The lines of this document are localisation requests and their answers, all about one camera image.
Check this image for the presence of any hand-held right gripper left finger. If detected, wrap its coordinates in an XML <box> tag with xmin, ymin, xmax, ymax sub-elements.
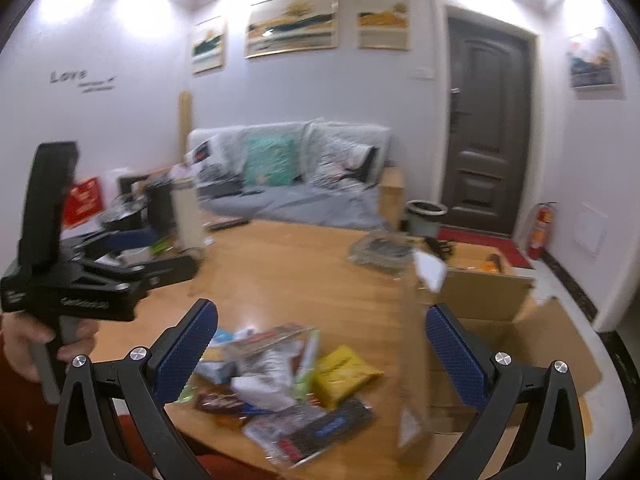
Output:
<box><xmin>50</xmin><ymin>298</ymin><xmax>219</xmax><ymax>480</ymax></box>

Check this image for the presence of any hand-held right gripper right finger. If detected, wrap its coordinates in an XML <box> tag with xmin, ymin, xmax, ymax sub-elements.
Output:
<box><xmin>425</xmin><ymin>303</ymin><xmax>588</xmax><ymax>480</ymax></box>

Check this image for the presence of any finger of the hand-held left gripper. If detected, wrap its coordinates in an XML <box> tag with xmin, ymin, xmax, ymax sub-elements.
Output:
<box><xmin>107</xmin><ymin>255</ymin><xmax>197</xmax><ymax>293</ymax></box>
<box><xmin>62</xmin><ymin>229</ymin><xmax>156</xmax><ymax>261</ymax></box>

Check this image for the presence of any person's left hand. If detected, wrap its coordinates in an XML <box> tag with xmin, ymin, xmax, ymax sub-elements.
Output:
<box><xmin>0</xmin><ymin>312</ymin><xmax>99</xmax><ymax>386</ymax></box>

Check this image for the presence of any black pot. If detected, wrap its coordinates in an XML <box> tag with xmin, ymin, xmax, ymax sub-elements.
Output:
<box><xmin>100</xmin><ymin>200</ymin><xmax>148</xmax><ymax>233</ymax></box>

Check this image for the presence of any red bag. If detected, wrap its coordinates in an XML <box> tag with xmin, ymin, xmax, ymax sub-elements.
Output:
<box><xmin>62</xmin><ymin>176</ymin><xmax>105</xmax><ymax>228</ymax></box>

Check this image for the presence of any black cylinder container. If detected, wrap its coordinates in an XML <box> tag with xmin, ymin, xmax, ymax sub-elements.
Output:
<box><xmin>144</xmin><ymin>182</ymin><xmax>176</xmax><ymax>241</ymax></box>

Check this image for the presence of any white cylinder appliance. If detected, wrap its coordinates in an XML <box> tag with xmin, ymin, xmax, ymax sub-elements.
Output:
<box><xmin>172</xmin><ymin>187</ymin><xmax>206</xmax><ymax>251</ymax></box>

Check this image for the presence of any brown chocolate packet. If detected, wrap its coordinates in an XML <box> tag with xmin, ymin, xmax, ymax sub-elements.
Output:
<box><xmin>194</xmin><ymin>391</ymin><xmax>246</xmax><ymax>416</ymax></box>

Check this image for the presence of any black remote control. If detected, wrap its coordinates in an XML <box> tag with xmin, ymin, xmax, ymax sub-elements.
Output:
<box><xmin>205</xmin><ymin>217</ymin><xmax>251</xmax><ymax>231</ymax></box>

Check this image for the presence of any white crumpled packet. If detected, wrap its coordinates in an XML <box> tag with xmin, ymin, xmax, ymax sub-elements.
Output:
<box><xmin>231</xmin><ymin>347</ymin><xmax>301</xmax><ymax>411</ymax></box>

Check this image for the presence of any white paper sheet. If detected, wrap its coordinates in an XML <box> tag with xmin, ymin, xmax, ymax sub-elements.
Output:
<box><xmin>412</xmin><ymin>251</ymin><xmax>447</xmax><ymax>292</ymax></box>

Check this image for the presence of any yellow snack packet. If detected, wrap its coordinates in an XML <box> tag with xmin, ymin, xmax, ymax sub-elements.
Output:
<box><xmin>312</xmin><ymin>345</ymin><xmax>385</xmax><ymax>409</ymax></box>

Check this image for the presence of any black hair clip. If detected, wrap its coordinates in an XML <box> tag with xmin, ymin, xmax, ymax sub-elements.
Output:
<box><xmin>425</xmin><ymin>237</ymin><xmax>456</xmax><ymax>260</ymax></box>

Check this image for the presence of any red doormat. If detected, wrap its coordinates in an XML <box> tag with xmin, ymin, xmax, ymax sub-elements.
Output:
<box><xmin>436</xmin><ymin>226</ymin><xmax>535</xmax><ymax>268</ymax></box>

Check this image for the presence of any clear red printed packet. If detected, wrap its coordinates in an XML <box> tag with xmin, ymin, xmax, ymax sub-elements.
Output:
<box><xmin>242</xmin><ymin>405</ymin><xmax>326</xmax><ymax>466</ymax></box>

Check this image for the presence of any green snack packet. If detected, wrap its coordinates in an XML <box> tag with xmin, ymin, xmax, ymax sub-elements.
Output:
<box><xmin>292</xmin><ymin>330</ymin><xmax>321</xmax><ymax>403</ymax></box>

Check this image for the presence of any glass ashtray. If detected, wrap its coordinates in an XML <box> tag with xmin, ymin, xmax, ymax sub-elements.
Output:
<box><xmin>347</xmin><ymin>234</ymin><xmax>416</xmax><ymax>273</ymax></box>

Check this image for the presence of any light wooden plank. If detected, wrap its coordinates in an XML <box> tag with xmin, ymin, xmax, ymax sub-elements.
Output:
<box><xmin>178</xmin><ymin>91</ymin><xmax>194</xmax><ymax>166</ymax></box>

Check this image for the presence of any dark blue snack packet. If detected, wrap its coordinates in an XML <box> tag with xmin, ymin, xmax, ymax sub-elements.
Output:
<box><xmin>280</xmin><ymin>397</ymin><xmax>377</xmax><ymax>463</ymax></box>

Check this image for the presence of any teal pillow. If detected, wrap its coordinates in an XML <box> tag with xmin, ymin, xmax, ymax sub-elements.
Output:
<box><xmin>242</xmin><ymin>136</ymin><xmax>296</xmax><ymax>187</ymax></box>

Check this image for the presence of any grey covered sofa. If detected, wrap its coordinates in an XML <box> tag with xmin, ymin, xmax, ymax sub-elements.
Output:
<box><xmin>187</xmin><ymin>119</ymin><xmax>396</xmax><ymax>231</ymax></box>

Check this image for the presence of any grey trash bin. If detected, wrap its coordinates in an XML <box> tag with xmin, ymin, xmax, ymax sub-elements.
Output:
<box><xmin>404</xmin><ymin>200</ymin><xmax>448</xmax><ymax>238</ymax></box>

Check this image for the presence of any red fire extinguisher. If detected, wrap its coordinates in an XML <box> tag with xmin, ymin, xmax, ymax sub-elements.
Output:
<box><xmin>527</xmin><ymin>201</ymin><xmax>558</xmax><ymax>261</ymax></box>

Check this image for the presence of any wooden side table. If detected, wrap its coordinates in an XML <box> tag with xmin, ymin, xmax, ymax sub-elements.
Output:
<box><xmin>377</xmin><ymin>166</ymin><xmax>406</xmax><ymax>231</ymax></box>

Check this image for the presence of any white branch print pillow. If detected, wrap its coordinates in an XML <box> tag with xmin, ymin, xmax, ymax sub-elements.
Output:
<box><xmin>305</xmin><ymin>127</ymin><xmax>381</xmax><ymax>188</ymax></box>

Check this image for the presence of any small teal painting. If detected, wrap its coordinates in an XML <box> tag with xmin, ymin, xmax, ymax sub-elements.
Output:
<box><xmin>191</xmin><ymin>19</ymin><xmax>228</xmax><ymax>76</ymax></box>

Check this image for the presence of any dark brown door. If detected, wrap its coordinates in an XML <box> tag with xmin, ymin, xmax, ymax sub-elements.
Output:
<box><xmin>440</xmin><ymin>5</ymin><xmax>538</xmax><ymax>238</ymax></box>

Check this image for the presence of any wide landscape painting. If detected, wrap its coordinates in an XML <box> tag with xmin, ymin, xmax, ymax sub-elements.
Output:
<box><xmin>244</xmin><ymin>0</ymin><xmax>341</xmax><ymax>59</ymax></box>

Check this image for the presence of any orange hills painting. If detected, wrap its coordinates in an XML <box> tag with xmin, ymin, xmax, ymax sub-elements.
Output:
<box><xmin>356</xmin><ymin>0</ymin><xmax>412</xmax><ymax>52</ymax></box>

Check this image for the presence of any blue mountain painting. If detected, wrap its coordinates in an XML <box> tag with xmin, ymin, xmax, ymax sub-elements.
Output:
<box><xmin>567</xmin><ymin>27</ymin><xmax>623</xmax><ymax>91</ymax></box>

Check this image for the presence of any white wall panel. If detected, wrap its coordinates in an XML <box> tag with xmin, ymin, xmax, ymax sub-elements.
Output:
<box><xmin>575</xmin><ymin>201</ymin><xmax>610</xmax><ymax>259</ymax></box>

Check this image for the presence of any door lock handle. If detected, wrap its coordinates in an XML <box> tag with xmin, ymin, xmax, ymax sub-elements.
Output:
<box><xmin>448</xmin><ymin>85</ymin><xmax>462</xmax><ymax>133</ymax></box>

